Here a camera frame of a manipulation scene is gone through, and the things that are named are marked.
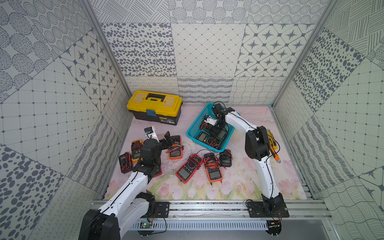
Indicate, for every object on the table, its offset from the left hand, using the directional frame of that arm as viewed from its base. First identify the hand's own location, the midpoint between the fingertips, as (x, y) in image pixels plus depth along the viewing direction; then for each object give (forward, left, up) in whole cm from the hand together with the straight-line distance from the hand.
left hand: (160, 132), depth 81 cm
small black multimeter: (-7, -38, -17) cm, 42 cm away
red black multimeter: (-14, +2, -18) cm, 23 cm away
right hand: (+14, -34, -17) cm, 41 cm away
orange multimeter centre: (-12, -30, -16) cm, 36 cm away
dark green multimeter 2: (+7, -28, -18) cm, 34 cm away
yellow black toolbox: (+21, +8, -2) cm, 22 cm away
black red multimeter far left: (-11, +21, -16) cm, 29 cm away
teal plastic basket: (+13, -18, -13) cm, 26 cm away
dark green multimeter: (+9, -28, -9) cm, 31 cm away
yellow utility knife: (+9, -71, -20) cm, 74 cm away
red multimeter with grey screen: (-14, -16, -16) cm, 26 cm away
